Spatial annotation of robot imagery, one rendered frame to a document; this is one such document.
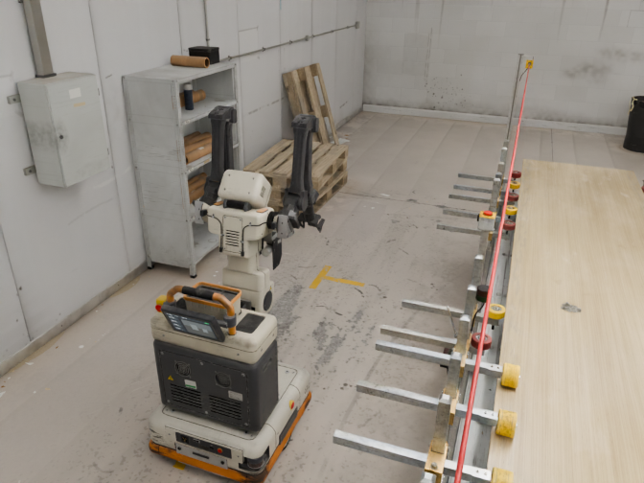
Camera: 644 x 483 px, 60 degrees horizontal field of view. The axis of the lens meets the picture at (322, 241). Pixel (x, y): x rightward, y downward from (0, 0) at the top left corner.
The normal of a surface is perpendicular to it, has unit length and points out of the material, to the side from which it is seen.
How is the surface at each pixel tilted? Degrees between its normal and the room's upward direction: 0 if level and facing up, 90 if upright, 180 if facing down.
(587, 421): 0
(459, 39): 90
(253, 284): 82
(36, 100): 90
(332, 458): 0
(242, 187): 48
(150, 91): 90
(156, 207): 90
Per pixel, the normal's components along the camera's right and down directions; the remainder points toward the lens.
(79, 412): 0.01, -0.90
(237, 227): -0.35, 0.27
